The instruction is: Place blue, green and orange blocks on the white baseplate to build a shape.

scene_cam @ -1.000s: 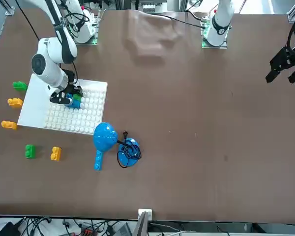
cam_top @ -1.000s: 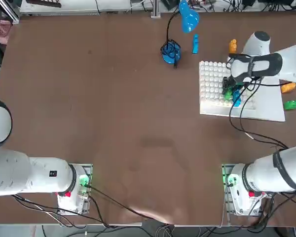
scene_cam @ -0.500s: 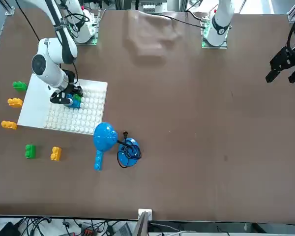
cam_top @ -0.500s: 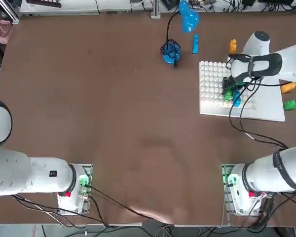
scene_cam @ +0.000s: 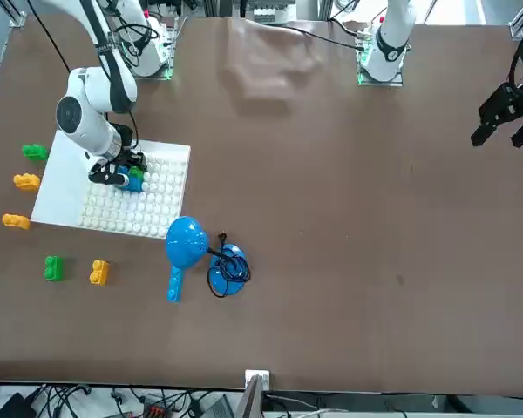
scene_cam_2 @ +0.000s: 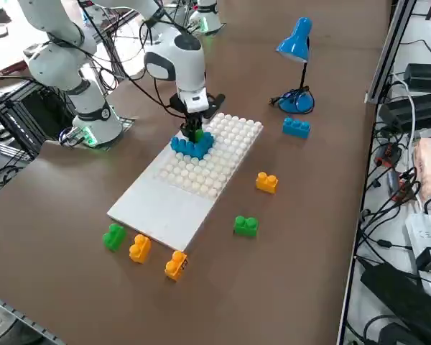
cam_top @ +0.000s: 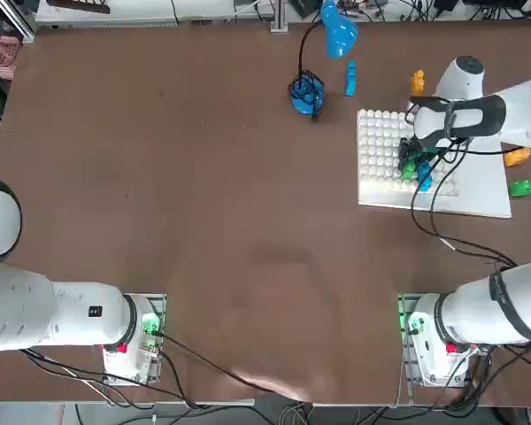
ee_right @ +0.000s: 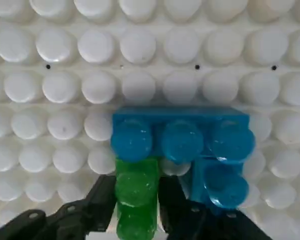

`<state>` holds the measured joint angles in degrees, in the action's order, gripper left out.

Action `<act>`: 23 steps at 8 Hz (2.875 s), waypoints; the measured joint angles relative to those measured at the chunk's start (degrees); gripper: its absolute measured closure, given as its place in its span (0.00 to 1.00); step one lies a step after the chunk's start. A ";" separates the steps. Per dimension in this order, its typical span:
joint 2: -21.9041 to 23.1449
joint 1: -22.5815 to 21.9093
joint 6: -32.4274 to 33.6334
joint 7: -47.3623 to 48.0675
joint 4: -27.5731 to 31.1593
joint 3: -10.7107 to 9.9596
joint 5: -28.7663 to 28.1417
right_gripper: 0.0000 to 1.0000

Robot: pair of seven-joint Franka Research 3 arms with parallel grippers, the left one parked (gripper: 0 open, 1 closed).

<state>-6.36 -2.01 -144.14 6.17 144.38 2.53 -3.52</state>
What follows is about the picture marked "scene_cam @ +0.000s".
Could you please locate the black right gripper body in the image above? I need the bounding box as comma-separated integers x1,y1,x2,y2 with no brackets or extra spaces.
112,145,137,172

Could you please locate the orange two-stud block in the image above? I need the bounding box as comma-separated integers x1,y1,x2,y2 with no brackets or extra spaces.
12,172,41,192
1,212,31,231
88,260,111,287

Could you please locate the white studded baseplate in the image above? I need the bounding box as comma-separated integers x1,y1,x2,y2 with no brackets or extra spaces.
78,152,188,240

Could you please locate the white flat board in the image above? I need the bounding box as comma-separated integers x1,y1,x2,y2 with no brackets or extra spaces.
30,130,192,241

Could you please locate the blue desk lamp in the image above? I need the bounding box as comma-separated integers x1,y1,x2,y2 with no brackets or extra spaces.
164,216,250,300

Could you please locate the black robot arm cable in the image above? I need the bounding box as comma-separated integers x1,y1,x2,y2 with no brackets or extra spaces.
24,0,73,75

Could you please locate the black base cable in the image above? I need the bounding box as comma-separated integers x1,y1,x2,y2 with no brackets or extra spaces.
250,21,365,51

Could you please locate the aluminium profile post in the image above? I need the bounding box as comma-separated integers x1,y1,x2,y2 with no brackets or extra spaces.
242,369,271,418

